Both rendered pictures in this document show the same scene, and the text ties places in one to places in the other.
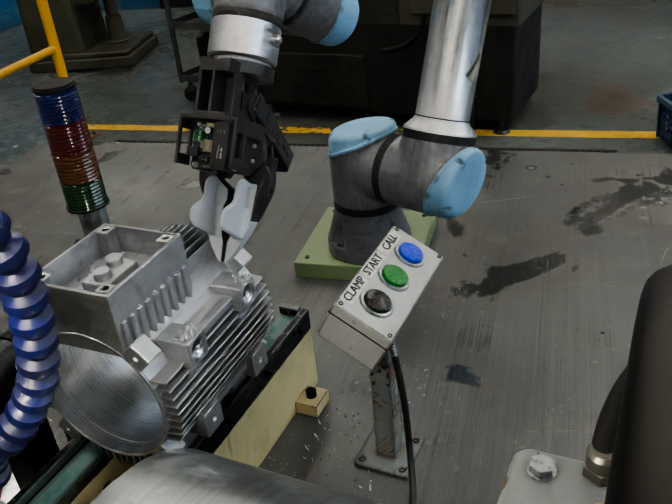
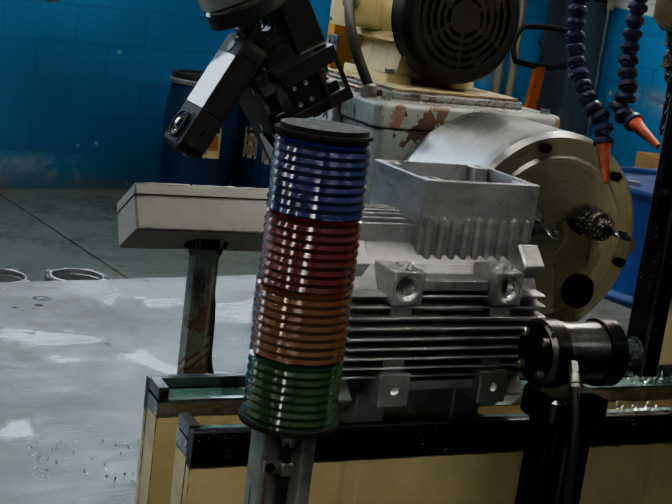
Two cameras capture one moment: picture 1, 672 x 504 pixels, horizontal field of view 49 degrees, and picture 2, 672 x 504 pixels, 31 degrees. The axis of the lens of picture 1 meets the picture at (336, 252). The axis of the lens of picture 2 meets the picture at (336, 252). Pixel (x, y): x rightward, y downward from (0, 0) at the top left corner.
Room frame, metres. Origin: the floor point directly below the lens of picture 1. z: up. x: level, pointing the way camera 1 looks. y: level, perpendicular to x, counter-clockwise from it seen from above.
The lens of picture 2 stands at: (1.60, 0.82, 1.30)
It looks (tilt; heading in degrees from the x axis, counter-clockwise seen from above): 12 degrees down; 217
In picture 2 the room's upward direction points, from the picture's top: 7 degrees clockwise
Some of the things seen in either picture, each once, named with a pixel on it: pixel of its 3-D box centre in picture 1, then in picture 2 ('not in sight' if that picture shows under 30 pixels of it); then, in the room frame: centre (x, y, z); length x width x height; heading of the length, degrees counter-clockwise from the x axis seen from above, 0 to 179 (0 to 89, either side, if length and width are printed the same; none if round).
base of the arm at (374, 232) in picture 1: (368, 219); not in sight; (1.16, -0.06, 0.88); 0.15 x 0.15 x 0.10
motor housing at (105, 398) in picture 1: (157, 339); (399, 307); (0.67, 0.21, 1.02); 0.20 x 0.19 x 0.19; 154
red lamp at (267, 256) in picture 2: (67, 134); (310, 247); (1.02, 0.36, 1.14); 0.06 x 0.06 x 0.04
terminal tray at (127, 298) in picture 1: (114, 287); (450, 210); (0.63, 0.23, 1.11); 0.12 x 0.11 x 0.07; 154
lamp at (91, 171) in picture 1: (76, 163); (301, 317); (1.02, 0.36, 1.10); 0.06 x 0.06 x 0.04
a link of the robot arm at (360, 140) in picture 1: (367, 160); not in sight; (1.15, -0.07, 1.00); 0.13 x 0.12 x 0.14; 47
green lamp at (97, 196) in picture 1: (84, 191); (292, 386); (1.02, 0.36, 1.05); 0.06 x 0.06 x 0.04
